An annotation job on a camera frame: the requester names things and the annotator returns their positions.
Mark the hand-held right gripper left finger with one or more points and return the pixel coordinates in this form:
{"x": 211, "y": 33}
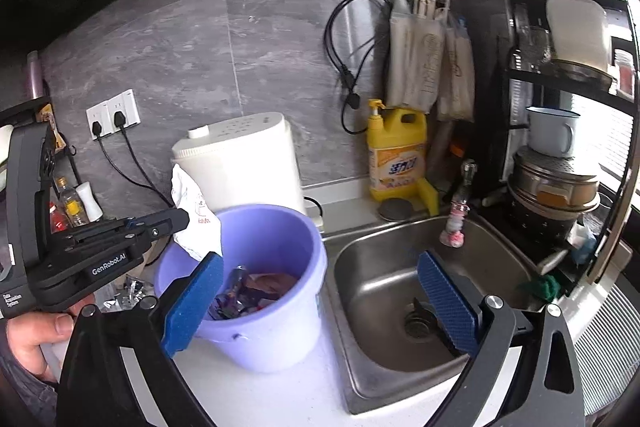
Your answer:
{"x": 195, "y": 302}

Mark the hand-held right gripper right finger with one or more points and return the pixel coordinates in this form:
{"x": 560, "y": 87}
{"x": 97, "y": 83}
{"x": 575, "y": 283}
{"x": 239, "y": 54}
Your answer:
{"x": 450, "y": 302}

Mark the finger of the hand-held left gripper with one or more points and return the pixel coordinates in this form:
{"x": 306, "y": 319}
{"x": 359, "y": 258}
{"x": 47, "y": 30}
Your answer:
{"x": 125, "y": 227}
{"x": 100, "y": 268}

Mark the white plastic bag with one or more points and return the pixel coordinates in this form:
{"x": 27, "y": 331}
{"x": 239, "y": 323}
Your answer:
{"x": 192, "y": 212}

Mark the purple plastic bucket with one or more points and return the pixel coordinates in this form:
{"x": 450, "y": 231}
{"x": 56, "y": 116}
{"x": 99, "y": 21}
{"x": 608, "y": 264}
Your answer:
{"x": 280, "y": 332}

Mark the person's left forearm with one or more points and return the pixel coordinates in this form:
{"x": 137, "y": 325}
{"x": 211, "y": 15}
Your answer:
{"x": 22, "y": 394}

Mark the person's left hand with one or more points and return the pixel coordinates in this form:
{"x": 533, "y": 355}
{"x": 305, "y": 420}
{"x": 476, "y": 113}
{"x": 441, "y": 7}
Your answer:
{"x": 30, "y": 337}

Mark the red cap oil bottle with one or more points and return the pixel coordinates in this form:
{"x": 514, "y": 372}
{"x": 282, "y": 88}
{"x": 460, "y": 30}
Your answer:
{"x": 59, "y": 219}

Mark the sink drain strainer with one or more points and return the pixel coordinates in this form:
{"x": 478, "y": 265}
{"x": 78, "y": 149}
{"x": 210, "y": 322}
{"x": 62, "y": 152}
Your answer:
{"x": 415, "y": 326}

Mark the white top oil sprayer bottle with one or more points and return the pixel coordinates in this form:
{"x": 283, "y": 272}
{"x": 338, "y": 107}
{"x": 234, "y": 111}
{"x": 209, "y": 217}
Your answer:
{"x": 89, "y": 199}

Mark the stainless steel sink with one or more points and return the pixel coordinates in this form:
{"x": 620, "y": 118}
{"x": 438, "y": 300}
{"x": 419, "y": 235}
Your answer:
{"x": 380, "y": 267}

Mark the yellow snack packet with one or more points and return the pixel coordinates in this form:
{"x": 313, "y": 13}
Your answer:
{"x": 50, "y": 124}

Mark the green scrub cloth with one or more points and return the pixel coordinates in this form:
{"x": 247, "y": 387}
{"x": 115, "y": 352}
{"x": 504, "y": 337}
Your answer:
{"x": 542, "y": 287}

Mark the chrome faucet with pink filter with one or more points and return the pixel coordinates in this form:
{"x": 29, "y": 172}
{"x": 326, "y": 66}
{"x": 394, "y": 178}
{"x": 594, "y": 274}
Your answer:
{"x": 457, "y": 207}

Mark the black kitchen rack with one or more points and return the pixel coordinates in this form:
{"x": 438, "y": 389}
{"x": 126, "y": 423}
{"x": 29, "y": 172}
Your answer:
{"x": 30, "y": 107}

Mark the yellow sponge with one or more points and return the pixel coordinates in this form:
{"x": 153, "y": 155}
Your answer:
{"x": 430, "y": 199}

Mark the round metal drain cover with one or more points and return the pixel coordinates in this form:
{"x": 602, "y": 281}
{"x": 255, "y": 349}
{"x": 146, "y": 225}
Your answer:
{"x": 395, "y": 209}

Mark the black pot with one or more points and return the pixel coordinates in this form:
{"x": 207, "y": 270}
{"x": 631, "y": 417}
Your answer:
{"x": 540, "y": 224}

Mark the purple tumbler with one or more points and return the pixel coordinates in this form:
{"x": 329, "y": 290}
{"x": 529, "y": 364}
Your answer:
{"x": 34, "y": 77}

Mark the white electric kettle appliance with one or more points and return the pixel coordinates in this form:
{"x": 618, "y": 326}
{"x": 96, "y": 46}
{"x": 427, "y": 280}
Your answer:
{"x": 250, "y": 157}

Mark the white and blue cloth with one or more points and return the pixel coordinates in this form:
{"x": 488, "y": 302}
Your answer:
{"x": 582, "y": 244}

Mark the yellow dish soap bottle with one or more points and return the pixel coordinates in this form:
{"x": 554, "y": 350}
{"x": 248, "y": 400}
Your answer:
{"x": 397, "y": 157}

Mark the steel steamer pot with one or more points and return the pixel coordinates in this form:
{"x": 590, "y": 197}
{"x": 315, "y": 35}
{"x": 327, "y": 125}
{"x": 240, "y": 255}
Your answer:
{"x": 550, "y": 179}

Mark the white enamel mug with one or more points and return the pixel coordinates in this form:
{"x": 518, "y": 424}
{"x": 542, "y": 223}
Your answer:
{"x": 550, "y": 134}

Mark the black dish rack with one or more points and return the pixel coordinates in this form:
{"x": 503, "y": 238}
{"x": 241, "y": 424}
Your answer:
{"x": 505, "y": 107}

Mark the hanging chopstick bag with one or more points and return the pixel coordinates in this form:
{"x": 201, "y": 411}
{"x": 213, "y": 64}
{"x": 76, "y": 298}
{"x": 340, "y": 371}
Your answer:
{"x": 415, "y": 62}
{"x": 457, "y": 72}

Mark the steel bowl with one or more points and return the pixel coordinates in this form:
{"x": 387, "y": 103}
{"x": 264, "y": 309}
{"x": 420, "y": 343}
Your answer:
{"x": 585, "y": 74}

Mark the glass jar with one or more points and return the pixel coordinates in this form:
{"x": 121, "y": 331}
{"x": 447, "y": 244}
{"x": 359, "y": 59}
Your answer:
{"x": 532, "y": 37}

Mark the white rectangular container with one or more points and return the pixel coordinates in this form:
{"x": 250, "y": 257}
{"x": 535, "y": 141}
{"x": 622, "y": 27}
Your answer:
{"x": 577, "y": 29}

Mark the white wall socket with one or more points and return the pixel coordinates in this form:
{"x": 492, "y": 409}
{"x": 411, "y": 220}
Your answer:
{"x": 96, "y": 117}
{"x": 126, "y": 104}

